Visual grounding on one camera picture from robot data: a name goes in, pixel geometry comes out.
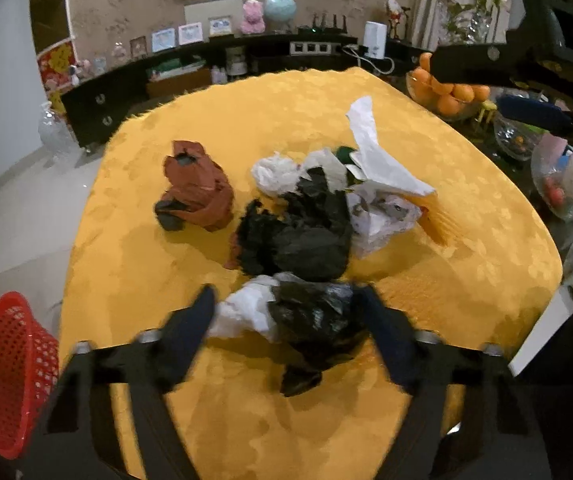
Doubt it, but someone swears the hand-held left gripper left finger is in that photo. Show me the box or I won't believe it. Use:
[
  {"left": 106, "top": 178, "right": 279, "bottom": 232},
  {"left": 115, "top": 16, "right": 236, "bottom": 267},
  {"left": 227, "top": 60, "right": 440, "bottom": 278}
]
[{"left": 21, "top": 284, "right": 217, "bottom": 480}]

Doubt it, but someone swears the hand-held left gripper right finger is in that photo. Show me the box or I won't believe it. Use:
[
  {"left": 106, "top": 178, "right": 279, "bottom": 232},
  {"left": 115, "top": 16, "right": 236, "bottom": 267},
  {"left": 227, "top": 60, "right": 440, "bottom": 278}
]
[{"left": 353, "top": 284, "right": 552, "bottom": 480}]

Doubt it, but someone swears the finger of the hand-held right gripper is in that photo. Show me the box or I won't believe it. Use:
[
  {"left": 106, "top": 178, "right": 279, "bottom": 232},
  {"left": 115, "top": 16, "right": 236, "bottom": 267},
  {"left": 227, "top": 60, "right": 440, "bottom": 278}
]
[
  {"left": 495, "top": 95, "right": 573, "bottom": 157},
  {"left": 429, "top": 43, "right": 538, "bottom": 84}
]

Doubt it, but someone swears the white plastic bag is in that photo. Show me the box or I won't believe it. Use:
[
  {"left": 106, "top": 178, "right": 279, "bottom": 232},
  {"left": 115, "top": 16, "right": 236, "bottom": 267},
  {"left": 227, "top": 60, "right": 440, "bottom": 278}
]
[{"left": 209, "top": 274, "right": 287, "bottom": 343}]

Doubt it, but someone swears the small black plastic bag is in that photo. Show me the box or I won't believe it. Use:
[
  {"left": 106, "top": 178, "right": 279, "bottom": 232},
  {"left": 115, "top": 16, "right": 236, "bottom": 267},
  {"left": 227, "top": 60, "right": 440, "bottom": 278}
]
[{"left": 266, "top": 280, "right": 373, "bottom": 398}]

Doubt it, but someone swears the cartoon printed plastic packet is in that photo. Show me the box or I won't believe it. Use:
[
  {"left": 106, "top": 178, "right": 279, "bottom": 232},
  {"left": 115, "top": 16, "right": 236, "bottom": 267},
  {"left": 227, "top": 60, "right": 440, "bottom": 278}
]
[{"left": 346, "top": 182, "right": 424, "bottom": 259}]

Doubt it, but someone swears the red-brown plastic bag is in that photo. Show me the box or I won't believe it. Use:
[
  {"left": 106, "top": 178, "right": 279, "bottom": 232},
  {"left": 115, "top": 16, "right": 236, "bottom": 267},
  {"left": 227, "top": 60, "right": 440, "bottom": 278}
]
[{"left": 154, "top": 140, "right": 236, "bottom": 233}]

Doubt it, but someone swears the white paper sheet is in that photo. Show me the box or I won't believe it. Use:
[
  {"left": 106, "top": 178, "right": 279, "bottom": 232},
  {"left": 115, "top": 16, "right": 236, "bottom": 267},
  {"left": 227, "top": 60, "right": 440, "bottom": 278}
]
[{"left": 345, "top": 96, "right": 437, "bottom": 198}]

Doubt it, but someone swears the grey-white plastic wrapper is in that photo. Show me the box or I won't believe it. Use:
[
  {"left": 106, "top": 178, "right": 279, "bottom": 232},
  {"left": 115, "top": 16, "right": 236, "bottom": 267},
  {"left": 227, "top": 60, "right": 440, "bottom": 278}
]
[{"left": 301, "top": 149, "right": 349, "bottom": 191}]

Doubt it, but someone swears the red plastic mesh basket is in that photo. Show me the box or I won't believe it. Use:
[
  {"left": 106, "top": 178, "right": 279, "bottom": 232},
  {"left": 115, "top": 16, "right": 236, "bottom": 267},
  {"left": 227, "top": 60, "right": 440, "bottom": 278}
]
[{"left": 0, "top": 291, "right": 60, "bottom": 461}]

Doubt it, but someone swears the small glass bowl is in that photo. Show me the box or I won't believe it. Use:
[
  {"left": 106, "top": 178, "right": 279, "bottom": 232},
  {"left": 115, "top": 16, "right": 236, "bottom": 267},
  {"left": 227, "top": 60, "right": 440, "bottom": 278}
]
[{"left": 493, "top": 110, "right": 542, "bottom": 162}]

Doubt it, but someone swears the bowl of oranges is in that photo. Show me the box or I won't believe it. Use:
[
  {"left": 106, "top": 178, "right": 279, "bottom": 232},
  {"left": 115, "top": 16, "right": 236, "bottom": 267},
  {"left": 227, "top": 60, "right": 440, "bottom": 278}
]
[{"left": 411, "top": 52, "right": 491, "bottom": 116}]

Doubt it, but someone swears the glass vase with flowers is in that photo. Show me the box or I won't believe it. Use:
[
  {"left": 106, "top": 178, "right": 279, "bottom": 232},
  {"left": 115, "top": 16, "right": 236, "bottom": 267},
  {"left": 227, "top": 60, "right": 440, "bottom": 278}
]
[{"left": 436, "top": 0, "right": 512, "bottom": 45}]

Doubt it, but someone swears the glass fruit bowl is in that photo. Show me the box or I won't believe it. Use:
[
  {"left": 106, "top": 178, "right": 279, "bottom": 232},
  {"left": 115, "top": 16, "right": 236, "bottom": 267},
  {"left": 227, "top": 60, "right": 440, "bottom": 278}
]
[{"left": 406, "top": 71, "right": 487, "bottom": 122}]

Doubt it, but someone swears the glass bowl with items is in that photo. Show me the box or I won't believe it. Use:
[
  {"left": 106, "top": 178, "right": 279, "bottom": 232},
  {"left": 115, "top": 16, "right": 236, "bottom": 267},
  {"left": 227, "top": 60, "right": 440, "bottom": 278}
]
[{"left": 531, "top": 132, "right": 573, "bottom": 222}]

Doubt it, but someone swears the red and white figurine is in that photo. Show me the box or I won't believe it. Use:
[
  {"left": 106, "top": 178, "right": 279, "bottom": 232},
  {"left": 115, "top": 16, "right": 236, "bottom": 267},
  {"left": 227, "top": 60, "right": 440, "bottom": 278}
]
[{"left": 385, "top": 0, "right": 411, "bottom": 40}]

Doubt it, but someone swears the white upright device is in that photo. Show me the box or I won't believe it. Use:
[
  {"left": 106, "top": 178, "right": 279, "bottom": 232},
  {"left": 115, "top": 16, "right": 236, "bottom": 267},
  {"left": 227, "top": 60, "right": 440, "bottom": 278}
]
[{"left": 363, "top": 21, "right": 388, "bottom": 60}]

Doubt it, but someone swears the black router with antennas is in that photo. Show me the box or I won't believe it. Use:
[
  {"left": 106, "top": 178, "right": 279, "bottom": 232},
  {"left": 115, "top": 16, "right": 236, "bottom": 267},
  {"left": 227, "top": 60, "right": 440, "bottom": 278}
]
[{"left": 299, "top": 14, "right": 347, "bottom": 37}]

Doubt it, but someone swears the dark green crumpled wrapper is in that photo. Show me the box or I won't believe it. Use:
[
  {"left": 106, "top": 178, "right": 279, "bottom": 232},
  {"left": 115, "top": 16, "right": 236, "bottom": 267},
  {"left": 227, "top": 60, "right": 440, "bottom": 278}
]
[{"left": 336, "top": 146, "right": 367, "bottom": 181}]

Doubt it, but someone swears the white socket strip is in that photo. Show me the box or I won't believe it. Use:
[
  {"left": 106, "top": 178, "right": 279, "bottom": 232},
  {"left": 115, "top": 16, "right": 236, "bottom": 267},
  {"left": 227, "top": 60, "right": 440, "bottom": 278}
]
[{"left": 289, "top": 41, "right": 335, "bottom": 56}]

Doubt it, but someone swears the crumpled white tissue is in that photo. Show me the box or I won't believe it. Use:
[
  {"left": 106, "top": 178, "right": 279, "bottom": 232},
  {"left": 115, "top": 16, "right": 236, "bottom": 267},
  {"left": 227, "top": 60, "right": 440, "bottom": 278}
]
[{"left": 251, "top": 151, "right": 312, "bottom": 198}]

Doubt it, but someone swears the pale blue globe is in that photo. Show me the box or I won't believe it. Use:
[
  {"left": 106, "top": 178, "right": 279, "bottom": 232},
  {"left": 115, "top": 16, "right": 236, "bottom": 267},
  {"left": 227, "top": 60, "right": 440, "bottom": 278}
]
[{"left": 264, "top": 0, "right": 298, "bottom": 31}]

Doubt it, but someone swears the yellow tablecloth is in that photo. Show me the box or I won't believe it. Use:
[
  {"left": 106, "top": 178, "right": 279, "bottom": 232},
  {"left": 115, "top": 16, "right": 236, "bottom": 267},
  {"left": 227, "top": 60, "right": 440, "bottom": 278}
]
[{"left": 59, "top": 66, "right": 564, "bottom": 480}]

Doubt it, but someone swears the pink plush toy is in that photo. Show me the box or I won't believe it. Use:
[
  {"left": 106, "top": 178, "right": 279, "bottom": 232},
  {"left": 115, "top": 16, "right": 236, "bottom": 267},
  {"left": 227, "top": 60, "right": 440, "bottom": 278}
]
[{"left": 240, "top": 0, "right": 266, "bottom": 35}]

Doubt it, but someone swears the jar in cabinet shelf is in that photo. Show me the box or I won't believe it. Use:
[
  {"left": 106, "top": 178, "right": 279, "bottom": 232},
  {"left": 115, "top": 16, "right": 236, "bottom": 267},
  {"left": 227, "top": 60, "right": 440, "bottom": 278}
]
[{"left": 226, "top": 46, "right": 247, "bottom": 78}]

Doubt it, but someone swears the clear plastic bottle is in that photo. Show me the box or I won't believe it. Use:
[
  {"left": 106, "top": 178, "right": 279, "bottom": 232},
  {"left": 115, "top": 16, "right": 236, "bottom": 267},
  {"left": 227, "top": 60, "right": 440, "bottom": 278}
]
[{"left": 38, "top": 101, "right": 80, "bottom": 158}]

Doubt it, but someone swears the brown cardboard box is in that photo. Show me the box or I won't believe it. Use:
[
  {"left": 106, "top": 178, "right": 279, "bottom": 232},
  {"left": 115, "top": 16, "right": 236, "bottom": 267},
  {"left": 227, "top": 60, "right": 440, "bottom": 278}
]
[{"left": 145, "top": 67, "right": 212, "bottom": 98}]

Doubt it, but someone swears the black television cabinet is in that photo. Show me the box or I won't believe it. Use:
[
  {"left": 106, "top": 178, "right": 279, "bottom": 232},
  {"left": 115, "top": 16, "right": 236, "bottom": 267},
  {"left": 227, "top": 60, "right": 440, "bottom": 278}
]
[{"left": 60, "top": 34, "right": 437, "bottom": 148}]

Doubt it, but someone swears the beige board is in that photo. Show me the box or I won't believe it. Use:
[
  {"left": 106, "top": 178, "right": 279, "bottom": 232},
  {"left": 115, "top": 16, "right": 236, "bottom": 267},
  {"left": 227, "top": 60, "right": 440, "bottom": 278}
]
[{"left": 185, "top": 0, "right": 244, "bottom": 36}]

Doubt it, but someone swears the red and yellow printed box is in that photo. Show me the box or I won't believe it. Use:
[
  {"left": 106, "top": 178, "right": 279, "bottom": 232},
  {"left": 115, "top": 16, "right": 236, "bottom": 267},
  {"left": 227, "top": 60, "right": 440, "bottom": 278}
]
[{"left": 36, "top": 40, "right": 77, "bottom": 93}]

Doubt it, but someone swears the white cable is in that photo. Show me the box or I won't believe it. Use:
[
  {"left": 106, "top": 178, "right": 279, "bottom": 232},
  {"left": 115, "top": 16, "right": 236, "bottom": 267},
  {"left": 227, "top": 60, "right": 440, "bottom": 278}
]
[{"left": 341, "top": 44, "right": 397, "bottom": 77}]

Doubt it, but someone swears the white picture frame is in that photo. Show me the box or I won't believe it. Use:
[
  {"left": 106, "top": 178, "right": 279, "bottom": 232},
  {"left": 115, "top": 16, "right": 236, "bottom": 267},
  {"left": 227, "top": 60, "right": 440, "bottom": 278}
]
[{"left": 178, "top": 22, "right": 204, "bottom": 46}]

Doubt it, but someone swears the pale blue picture frame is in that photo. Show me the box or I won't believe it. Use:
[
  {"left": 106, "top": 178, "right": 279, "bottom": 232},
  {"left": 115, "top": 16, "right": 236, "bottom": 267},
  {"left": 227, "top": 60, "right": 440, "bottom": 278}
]
[{"left": 152, "top": 28, "right": 176, "bottom": 53}]

